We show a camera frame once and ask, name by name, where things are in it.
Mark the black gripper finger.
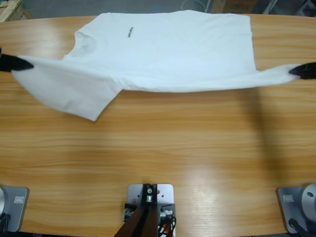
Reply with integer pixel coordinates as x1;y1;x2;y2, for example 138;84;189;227
0;54;35;73
288;62;316;80

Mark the white t-shirt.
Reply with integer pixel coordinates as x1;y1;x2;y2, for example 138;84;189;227
11;9;303;122

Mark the brown cardboard box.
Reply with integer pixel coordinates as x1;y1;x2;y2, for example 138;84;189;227
212;0;257;14

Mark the white wire rack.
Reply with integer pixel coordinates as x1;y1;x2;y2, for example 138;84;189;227
181;0;213;13

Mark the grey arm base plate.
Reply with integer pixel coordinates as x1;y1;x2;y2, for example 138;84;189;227
276;182;316;234
0;185;30;233

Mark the black base power cable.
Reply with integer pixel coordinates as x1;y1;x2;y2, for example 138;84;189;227
288;218;312;237
0;213;12;233

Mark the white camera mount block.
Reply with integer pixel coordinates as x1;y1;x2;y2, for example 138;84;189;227
123;183;177;237

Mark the dark camera post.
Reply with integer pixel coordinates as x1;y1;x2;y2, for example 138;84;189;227
115;183;158;237

